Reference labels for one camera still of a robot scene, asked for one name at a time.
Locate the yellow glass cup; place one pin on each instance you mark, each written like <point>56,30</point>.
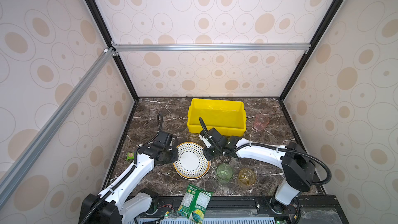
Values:
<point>246,177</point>

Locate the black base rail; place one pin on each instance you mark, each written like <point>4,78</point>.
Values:
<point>324,209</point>

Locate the small green packet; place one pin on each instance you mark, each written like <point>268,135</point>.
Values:
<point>130,156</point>

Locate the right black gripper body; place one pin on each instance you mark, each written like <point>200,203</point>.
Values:
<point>210,152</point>

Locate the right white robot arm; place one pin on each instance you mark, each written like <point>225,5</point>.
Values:
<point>301,170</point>

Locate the pink glass cup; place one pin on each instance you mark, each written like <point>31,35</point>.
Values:
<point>261,122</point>

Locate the green snack bag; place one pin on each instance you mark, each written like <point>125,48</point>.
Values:
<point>194,203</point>

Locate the yellow plastic bin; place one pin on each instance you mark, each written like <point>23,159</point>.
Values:
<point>227,117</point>

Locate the dotted yellow rim plate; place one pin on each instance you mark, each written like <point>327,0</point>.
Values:
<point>191,163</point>

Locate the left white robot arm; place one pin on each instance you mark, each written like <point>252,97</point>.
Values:
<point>111,205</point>

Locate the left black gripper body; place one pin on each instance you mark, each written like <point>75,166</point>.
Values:
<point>170,155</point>

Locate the left aluminium frame bar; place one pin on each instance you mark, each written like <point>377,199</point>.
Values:
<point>29,156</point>

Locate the green glass cup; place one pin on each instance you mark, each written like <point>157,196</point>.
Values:
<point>224,173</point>

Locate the horizontal aluminium frame bar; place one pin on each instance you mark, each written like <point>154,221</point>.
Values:
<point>117,48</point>

